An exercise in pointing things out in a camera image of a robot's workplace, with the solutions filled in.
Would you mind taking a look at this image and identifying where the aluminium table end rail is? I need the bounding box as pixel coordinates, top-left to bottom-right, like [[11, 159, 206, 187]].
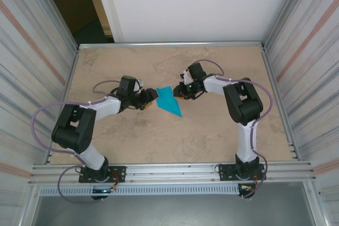
[[77, 41, 265, 50]]

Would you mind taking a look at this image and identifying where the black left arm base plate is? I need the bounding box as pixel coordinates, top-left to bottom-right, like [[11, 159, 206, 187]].
[[78, 166, 127, 184]]

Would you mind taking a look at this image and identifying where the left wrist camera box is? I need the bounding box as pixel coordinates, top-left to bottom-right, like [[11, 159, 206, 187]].
[[117, 75, 146, 96]]

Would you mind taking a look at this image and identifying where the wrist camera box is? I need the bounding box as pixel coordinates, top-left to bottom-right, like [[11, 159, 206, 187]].
[[180, 61, 208, 86], [117, 75, 146, 96]]

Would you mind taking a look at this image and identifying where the turquoise cloth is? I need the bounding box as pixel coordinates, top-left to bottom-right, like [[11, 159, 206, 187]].
[[155, 85, 183, 117]]

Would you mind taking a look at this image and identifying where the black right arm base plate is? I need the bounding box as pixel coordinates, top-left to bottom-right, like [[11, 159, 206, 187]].
[[217, 164, 266, 182]]

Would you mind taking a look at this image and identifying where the cream door frame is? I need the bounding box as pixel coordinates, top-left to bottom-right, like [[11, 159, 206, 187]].
[[81, 0, 125, 43]]

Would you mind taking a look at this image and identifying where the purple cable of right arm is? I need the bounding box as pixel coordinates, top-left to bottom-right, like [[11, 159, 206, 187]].
[[195, 59, 274, 200]]

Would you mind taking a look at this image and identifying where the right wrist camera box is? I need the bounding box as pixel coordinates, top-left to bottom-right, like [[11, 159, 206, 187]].
[[180, 61, 208, 86]]

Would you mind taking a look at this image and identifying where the perforated grey cable tray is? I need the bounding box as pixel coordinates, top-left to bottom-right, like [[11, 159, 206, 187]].
[[38, 185, 240, 197]]

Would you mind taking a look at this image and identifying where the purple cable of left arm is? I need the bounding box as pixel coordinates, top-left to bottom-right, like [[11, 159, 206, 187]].
[[31, 79, 120, 205]]

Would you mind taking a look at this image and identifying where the aluminium table side rail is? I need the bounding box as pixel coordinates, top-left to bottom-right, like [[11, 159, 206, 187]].
[[261, 46, 301, 162], [43, 47, 81, 165]]

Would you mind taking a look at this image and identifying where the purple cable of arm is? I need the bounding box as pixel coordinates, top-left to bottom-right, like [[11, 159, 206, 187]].
[[31, 79, 120, 205], [195, 59, 274, 200]]

